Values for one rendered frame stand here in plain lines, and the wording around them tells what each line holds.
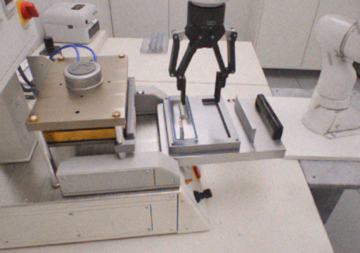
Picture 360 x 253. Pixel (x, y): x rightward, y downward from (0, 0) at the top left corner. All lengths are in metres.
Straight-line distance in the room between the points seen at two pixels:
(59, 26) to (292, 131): 1.24
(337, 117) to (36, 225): 0.96
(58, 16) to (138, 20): 1.66
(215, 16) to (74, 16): 1.14
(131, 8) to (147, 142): 2.55
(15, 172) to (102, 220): 0.23
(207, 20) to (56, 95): 0.34
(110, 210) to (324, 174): 0.67
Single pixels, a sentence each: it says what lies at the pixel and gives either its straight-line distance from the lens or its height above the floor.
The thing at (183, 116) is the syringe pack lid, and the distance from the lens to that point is 0.73.
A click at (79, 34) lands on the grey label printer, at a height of 0.86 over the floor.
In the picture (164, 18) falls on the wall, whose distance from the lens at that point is 3.21.
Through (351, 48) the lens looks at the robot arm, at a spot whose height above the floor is 1.10.
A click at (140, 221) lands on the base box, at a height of 0.83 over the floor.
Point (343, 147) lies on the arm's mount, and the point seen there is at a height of 0.77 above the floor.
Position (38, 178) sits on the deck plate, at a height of 0.93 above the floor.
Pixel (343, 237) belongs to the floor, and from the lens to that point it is 1.90.
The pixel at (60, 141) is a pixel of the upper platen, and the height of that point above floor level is 1.03.
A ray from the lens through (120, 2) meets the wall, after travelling 3.23.
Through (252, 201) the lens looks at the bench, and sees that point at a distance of 0.90.
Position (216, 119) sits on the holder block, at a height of 0.98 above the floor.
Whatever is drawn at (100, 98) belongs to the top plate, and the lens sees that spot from 0.62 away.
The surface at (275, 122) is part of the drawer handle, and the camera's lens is 0.74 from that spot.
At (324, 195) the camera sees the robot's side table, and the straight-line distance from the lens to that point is 1.43.
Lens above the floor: 1.44
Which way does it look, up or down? 38 degrees down
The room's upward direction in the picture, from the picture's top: 1 degrees clockwise
